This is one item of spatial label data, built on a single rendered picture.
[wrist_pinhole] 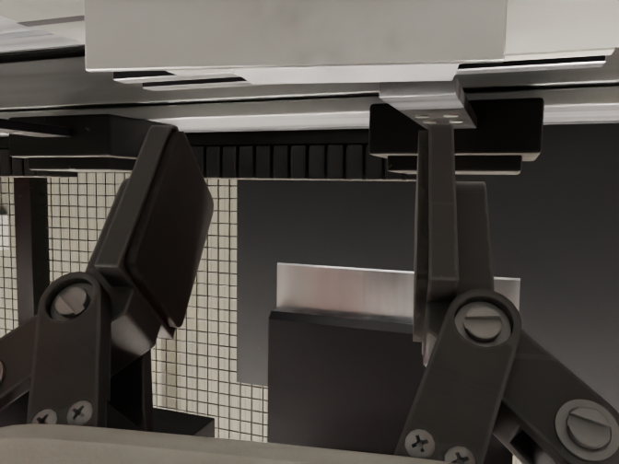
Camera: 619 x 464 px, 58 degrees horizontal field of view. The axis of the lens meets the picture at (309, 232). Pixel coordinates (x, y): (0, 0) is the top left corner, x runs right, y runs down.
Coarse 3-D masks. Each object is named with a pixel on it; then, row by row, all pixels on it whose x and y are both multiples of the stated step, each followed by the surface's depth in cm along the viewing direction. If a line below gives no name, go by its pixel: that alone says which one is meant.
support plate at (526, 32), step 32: (0, 0) 14; (32, 0) 14; (64, 0) 14; (512, 0) 14; (544, 0) 14; (576, 0) 14; (608, 0) 14; (64, 32) 17; (512, 32) 16; (544, 32) 16; (576, 32) 16; (608, 32) 16
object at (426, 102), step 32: (384, 96) 26; (416, 96) 25; (448, 96) 25; (384, 128) 41; (416, 128) 40; (480, 128) 39; (512, 128) 38; (416, 160) 41; (480, 160) 40; (512, 160) 39
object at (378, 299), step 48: (288, 288) 24; (336, 288) 24; (384, 288) 23; (288, 336) 24; (336, 336) 23; (384, 336) 22; (288, 384) 24; (336, 384) 23; (384, 384) 22; (288, 432) 24; (336, 432) 23; (384, 432) 22
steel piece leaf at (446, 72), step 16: (416, 64) 20; (432, 64) 20; (448, 64) 20; (256, 80) 23; (272, 80) 23; (288, 80) 23; (304, 80) 23; (320, 80) 23; (336, 80) 23; (352, 80) 23; (368, 80) 23; (384, 80) 23; (400, 80) 23; (416, 80) 23; (432, 80) 23; (448, 80) 23
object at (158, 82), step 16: (464, 64) 22; (480, 64) 22; (496, 64) 21; (512, 64) 21; (528, 64) 21; (544, 64) 21; (560, 64) 21; (576, 64) 21; (592, 64) 21; (128, 80) 25; (144, 80) 25; (160, 80) 25; (176, 80) 25; (192, 80) 26; (208, 80) 26; (224, 80) 26; (240, 80) 25
